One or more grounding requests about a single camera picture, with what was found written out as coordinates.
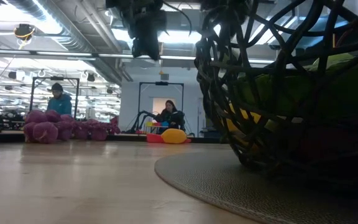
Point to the blue toy block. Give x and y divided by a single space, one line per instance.
165 124

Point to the long ceiling light bar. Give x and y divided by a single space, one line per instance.
57 53

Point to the black hanging lamp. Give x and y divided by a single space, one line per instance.
110 90
91 77
12 74

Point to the silver ventilation duct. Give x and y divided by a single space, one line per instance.
73 34

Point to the large purple grape bunch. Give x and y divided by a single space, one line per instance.
45 132

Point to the grey wall box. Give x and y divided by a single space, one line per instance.
164 76

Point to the black gantry frame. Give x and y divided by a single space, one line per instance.
161 83
56 78

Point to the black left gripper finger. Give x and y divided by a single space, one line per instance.
146 49

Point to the short pale green cucumber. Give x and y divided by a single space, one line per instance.
259 90

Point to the yellow-orange mango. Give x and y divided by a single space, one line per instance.
174 136

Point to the yellow lemon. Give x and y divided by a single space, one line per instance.
244 116

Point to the yellow toy block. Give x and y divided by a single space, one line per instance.
149 124

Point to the grey round mat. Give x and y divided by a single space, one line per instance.
235 193

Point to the black background robot arm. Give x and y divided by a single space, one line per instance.
141 116
8 119

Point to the person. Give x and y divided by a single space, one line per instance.
59 104
170 115

